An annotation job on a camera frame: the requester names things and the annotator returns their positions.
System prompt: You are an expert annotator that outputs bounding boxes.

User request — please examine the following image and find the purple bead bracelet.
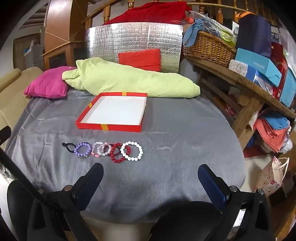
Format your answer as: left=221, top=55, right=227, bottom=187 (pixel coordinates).
left=73, top=142, right=93, bottom=158

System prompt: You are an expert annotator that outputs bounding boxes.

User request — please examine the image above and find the red bead bracelet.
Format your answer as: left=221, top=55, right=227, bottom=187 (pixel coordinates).
left=109, top=142, right=132, bottom=164

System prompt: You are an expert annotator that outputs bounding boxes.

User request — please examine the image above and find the black hair tie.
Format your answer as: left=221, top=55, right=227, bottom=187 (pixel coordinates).
left=61, top=141, right=89, bottom=154

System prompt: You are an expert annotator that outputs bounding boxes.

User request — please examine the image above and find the pink white bead bracelet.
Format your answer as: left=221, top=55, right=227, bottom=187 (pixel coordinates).
left=91, top=141, right=105, bottom=158

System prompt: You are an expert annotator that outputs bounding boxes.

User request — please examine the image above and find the clear pink bead bracelet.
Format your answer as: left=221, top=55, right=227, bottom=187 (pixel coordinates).
left=96, top=141, right=112, bottom=157

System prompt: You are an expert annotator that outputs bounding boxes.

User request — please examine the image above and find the silver bangle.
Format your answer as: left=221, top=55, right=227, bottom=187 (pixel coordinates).
left=77, top=154, right=89, bottom=159

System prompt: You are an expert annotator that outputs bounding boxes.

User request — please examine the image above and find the floral paper gift bag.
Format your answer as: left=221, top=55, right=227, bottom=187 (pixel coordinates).
left=255, top=157, right=290, bottom=197

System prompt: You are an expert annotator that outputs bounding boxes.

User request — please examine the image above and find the grey bed blanket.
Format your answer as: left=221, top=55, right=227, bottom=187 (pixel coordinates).
left=4, top=89, right=245, bottom=224

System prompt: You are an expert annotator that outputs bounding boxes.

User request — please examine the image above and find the salmon folded cloth stack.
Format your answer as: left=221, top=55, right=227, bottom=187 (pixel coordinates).
left=254, top=117, right=292, bottom=153

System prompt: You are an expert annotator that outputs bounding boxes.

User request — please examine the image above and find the red shallow box tray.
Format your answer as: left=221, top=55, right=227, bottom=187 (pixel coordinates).
left=76, top=92, right=147, bottom=133

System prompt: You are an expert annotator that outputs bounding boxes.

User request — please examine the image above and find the wooden side table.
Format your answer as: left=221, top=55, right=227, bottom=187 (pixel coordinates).
left=185, top=56, right=295, bottom=149

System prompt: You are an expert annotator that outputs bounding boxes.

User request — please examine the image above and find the magenta pillow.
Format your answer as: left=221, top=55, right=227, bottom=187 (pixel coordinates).
left=23, top=66, right=76, bottom=99

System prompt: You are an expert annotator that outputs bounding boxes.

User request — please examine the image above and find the light green folded duvet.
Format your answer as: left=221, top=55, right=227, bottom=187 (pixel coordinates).
left=62, top=57, right=201, bottom=98

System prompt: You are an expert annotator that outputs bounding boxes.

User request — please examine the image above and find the white patterned small box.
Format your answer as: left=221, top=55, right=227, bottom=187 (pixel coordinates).
left=228, top=59, right=248, bottom=77

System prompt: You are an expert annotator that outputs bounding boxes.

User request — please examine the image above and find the light blue cardboard box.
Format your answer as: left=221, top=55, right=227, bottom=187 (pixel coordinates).
left=235, top=48, right=282, bottom=87

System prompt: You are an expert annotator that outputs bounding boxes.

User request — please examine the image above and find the beige sofa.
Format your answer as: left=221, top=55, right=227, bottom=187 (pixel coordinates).
left=0, top=67, right=43, bottom=129

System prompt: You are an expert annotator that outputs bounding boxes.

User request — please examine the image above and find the wicker basket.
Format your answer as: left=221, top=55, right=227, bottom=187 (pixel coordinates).
left=183, top=31, right=236, bottom=67

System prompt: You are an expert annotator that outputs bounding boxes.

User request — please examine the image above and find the small red cushion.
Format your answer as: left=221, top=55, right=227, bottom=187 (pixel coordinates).
left=118, top=49, right=161, bottom=72

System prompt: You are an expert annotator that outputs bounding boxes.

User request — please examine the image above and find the wooden cabinet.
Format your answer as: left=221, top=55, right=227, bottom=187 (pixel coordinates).
left=43, top=0, right=89, bottom=70

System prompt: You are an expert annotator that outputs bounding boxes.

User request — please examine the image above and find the silver foil insulation panel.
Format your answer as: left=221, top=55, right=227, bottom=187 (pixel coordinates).
left=85, top=22, right=183, bottom=73

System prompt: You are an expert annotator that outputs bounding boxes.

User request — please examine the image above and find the blue cloth in basket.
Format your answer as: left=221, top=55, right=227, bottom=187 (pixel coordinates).
left=183, top=19, right=221, bottom=47

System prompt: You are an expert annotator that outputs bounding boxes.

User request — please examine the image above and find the navy blue bag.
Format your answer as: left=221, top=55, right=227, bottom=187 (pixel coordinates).
left=236, top=14, right=271, bottom=58

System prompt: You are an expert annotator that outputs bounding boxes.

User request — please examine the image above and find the large red pillow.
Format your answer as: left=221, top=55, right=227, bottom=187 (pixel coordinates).
left=104, top=1, right=192, bottom=25

